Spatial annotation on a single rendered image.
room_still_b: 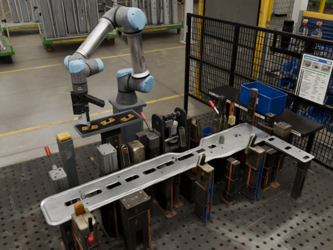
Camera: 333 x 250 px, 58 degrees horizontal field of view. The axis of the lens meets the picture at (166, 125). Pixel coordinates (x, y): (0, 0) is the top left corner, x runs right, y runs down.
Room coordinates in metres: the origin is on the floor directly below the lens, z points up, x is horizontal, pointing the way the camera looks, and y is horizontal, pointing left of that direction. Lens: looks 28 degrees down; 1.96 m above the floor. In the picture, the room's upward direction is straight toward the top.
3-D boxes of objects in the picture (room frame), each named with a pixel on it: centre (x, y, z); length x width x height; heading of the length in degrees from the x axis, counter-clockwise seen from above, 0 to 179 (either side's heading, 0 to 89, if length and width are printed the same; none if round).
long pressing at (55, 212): (1.36, -0.04, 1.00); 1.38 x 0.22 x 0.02; 124
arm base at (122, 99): (1.96, 0.28, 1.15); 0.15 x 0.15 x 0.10
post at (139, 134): (1.50, 0.15, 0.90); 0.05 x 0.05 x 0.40; 34
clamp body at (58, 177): (1.18, 0.53, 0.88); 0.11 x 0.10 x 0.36; 34
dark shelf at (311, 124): (2.05, -0.68, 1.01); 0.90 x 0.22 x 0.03; 34
